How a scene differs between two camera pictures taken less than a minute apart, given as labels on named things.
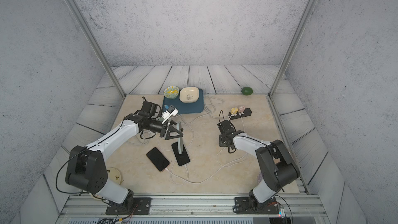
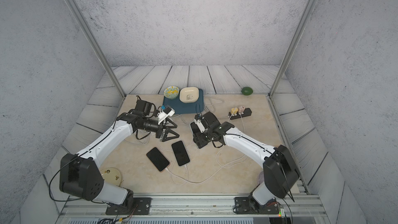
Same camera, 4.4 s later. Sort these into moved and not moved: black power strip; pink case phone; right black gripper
Moved: right black gripper
Not moved: pink case phone; black power strip
